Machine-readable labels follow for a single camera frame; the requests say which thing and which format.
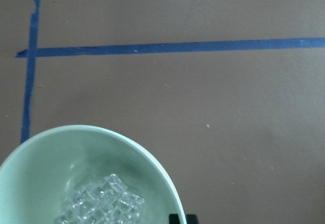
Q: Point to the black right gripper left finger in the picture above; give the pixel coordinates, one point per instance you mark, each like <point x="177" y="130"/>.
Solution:
<point x="173" y="219"/>

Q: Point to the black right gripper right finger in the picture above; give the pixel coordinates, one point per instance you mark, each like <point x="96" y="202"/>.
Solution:
<point x="191" y="219"/>

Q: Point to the clear ice cubes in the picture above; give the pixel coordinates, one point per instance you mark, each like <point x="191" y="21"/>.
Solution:
<point x="107" y="201"/>

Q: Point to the green bowl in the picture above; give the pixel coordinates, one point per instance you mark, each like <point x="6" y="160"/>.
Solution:
<point x="45" y="170"/>

